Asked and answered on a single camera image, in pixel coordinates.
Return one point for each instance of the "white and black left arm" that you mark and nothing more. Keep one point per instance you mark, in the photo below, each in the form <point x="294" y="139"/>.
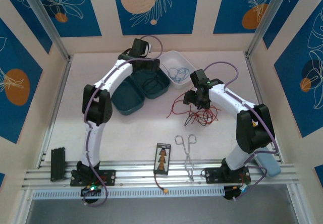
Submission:
<point x="92" y="143"/>

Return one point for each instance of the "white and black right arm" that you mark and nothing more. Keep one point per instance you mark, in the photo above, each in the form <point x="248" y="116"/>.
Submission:
<point x="227" y="92"/>

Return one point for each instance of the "teal plastic bin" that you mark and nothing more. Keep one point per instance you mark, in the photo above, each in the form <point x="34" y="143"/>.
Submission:
<point x="137" y="79"/>
<point x="128" y="100"/>

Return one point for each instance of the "white plastic bin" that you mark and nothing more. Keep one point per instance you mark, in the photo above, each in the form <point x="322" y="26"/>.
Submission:
<point x="176" y="57"/>

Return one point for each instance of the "metal scissor tongs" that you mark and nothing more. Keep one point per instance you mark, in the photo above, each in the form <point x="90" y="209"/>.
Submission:
<point x="188" y="156"/>

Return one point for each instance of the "black board with orange connectors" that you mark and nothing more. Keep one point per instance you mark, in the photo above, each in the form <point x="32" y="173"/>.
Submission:
<point x="162" y="158"/>

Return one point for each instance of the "black controller board green light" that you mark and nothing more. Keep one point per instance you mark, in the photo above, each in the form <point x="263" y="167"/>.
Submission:
<point x="88" y="191"/>
<point x="229" y="195"/>

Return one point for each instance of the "aluminium side rail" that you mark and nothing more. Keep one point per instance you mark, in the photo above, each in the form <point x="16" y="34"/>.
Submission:
<point x="56" y="103"/>
<point x="253" y="72"/>

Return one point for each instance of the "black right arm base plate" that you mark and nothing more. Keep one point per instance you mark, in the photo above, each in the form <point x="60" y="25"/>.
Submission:
<point x="213" y="176"/>

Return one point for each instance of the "aluminium mounting rail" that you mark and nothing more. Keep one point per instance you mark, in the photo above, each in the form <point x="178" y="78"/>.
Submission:
<point x="141" y="181"/>

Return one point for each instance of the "aluminium frame post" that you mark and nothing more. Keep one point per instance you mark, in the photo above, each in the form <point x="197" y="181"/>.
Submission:
<point x="45" y="19"/>
<point x="267" y="19"/>

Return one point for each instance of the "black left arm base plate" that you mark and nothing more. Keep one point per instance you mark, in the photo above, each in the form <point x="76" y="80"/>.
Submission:
<point x="108" y="178"/>

